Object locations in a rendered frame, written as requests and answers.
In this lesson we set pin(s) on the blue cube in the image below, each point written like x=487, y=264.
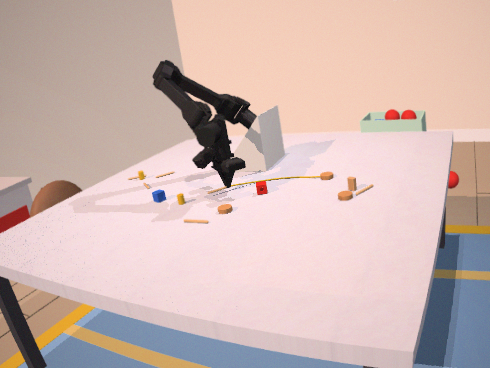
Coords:
x=159, y=196

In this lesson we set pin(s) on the yellow cylinder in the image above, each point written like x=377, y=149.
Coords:
x=181, y=199

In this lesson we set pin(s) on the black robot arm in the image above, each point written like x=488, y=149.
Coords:
x=173, y=84

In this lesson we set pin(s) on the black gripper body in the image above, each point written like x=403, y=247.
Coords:
x=228, y=165

